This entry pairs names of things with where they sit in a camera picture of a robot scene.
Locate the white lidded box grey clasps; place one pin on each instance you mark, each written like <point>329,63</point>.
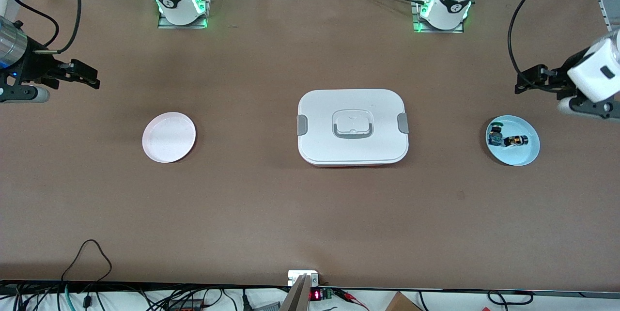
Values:
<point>352,146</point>

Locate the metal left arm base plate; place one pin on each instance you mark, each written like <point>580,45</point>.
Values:
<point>417,27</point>

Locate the light blue round plate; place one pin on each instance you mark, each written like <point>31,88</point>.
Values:
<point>520,156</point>

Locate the brown cardboard piece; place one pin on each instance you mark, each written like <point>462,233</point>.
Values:
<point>402,303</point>

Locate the small red digit display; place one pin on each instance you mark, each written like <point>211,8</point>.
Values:
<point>316,295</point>

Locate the pink round plate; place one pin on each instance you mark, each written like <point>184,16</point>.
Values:
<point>169,139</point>

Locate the orange push button switch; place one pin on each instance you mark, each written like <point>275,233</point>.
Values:
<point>516,141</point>

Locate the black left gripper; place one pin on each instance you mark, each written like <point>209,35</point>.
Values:
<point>557,79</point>

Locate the aluminium camera mount bar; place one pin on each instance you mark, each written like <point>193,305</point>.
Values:
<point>298,296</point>

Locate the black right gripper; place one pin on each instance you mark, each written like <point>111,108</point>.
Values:
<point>35,65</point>

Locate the green push button switch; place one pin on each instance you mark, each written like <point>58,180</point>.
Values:
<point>495,135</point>

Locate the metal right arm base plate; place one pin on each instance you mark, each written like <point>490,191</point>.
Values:
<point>201,23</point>

